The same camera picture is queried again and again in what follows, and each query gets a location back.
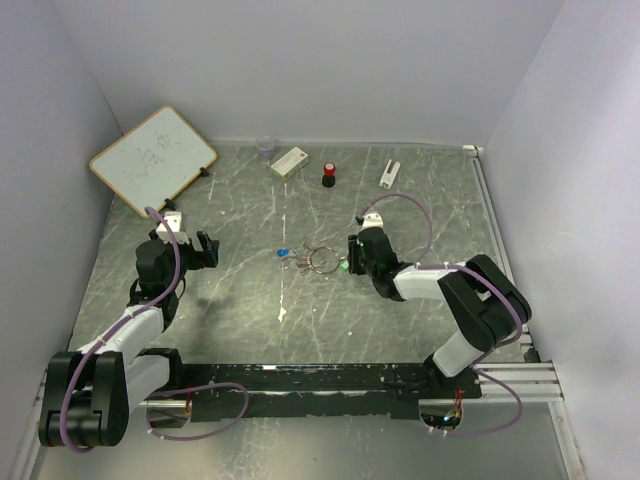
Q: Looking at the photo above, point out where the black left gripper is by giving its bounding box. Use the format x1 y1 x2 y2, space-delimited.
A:
148 229 218 290

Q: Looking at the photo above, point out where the silver metal keyring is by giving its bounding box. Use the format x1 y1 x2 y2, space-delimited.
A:
309 246 341 275

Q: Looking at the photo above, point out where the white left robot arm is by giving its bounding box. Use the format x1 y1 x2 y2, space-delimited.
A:
38 231 220 449

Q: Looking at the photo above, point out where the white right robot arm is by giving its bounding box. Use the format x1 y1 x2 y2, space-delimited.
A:
347 227 532 398

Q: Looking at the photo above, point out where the white stapler remover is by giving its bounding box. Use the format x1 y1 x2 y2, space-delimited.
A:
379 159 401 190

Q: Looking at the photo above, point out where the red and black stamp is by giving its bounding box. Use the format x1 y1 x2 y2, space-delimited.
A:
322 162 336 188

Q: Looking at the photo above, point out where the white staples box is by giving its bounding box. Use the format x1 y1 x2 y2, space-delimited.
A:
270 147 309 182

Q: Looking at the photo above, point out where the clear cup of paper clips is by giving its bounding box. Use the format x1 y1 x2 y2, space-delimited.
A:
255 136 275 160

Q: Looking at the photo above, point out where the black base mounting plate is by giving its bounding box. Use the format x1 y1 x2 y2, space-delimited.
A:
182 363 481 422

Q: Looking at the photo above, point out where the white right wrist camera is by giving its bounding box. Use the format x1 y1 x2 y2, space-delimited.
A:
356 211 384 230

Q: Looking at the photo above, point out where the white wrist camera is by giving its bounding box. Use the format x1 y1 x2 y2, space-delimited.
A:
356 211 384 230
155 211 189 245

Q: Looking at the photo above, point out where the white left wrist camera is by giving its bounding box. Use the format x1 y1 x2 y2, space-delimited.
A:
155 211 189 245

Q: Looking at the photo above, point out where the small whiteboard with wooden frame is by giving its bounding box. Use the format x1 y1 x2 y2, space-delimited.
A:
89 105 218 218

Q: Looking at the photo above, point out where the aluminium frame rail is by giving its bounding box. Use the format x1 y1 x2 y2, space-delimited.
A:
463 145 564 403

